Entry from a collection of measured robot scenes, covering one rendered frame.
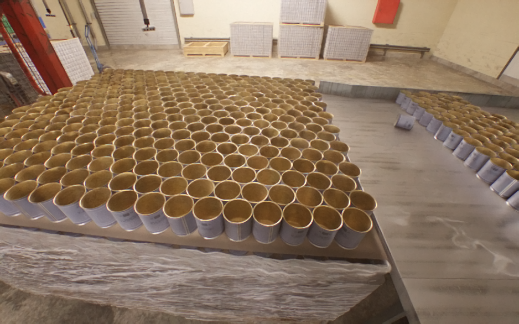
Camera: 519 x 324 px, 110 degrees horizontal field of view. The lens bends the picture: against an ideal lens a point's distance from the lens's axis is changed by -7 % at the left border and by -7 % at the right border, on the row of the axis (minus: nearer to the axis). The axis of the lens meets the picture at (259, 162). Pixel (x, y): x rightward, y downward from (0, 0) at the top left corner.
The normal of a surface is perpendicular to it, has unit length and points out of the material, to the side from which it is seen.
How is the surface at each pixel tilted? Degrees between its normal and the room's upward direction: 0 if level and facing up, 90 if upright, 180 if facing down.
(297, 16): 88
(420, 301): 0
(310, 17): 88
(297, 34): 88
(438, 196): 0
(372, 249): 2
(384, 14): 90
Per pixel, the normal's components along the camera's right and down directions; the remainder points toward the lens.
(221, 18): -0.06, 0.63
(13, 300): 0.02, -0.77
